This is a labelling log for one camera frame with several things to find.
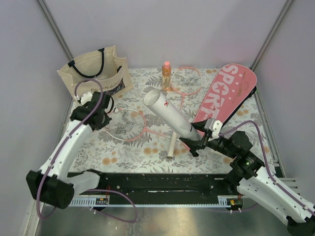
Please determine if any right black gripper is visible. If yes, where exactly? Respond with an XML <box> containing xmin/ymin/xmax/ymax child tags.
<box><xmin>179</xmin><ymin>118</ymin><xmax>237</xmax><ymax>158</ymax></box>

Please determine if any white shuttlecock tube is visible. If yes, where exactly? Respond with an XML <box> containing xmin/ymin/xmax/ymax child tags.
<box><xmin>143</xmin><ymin>89</ymin><xmax>201</xmax><ymax>141</ymax></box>

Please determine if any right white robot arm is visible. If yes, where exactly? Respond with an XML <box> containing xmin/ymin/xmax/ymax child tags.
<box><xmin>180</xmin><ymin>118</ymin><xmax>315</xmax><ymax>236</ymax></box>

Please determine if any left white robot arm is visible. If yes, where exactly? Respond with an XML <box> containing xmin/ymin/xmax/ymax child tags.
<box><xmin>26</xmin><ymin>92</ymin><xmax>114</xmax><ymax>209</ymax></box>

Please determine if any pink racket near left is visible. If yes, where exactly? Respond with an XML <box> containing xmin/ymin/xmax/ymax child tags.
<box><xmin>105</xmin><ymin>108</ymin><xmax>172</xmax><ymax>142</ymax></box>

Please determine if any floral table mat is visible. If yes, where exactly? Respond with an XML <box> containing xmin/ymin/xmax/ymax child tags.
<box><xmin>70</xmin><ymin>68</ymin><xmax>275</xmax><ymax>174</ymax></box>

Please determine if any beige canvas tote bag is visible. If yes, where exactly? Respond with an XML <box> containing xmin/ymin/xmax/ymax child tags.
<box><xmin>57</xmin><ymin>46</ymin><xmax>133</xmax><ymax>101</ymax></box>

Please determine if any pink racket near bottle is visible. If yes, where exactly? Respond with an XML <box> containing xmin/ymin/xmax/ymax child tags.
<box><xmin>166</xmin><ymin>66</ymin><xmax>203</xmax><ymax>159</ymax></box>

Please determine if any pink racket cover bag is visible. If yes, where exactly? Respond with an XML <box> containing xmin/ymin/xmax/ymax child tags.
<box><xmin>193</xmin><ymin>63</ymin><xmax>257</xmax><ymax>125</ymax></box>

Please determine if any orange drink bottle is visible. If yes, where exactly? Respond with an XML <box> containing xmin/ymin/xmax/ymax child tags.
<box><xmin>162</xmin><ymin>61</ymin><xmax>171</xmax><ymax>91</ymax></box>

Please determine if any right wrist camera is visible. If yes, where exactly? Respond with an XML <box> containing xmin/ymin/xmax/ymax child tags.
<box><xmin>204</xmin><ymin>118</ymin><xmax>222</xmax><ymax>138</ymax></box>

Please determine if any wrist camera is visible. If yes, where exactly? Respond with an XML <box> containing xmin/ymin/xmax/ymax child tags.
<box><xmin>79</xmin><ymin>91</ymin><xmax>93</xmax><ymax>105</ymax></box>
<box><xmin>204</xmin><ymin>118</ymin><xmax>222</xmax><ymax>138</ymax></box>

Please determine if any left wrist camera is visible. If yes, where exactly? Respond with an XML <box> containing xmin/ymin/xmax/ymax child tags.
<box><xmin>79</xmin><ymin>91</ymin><xmax>93</xmax><ymax>105</ymax></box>

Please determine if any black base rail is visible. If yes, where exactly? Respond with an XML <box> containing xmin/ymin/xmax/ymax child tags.
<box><xmin>84</xmin><ymin>173</ymin><xmax>239</xmax><ymax>197</ymax></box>

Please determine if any white cable duct strip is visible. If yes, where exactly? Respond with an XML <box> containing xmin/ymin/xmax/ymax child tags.
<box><xmin>69</xmin><ymin>192</ymin><xmax>243</xmax><ymax>208</ymax></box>

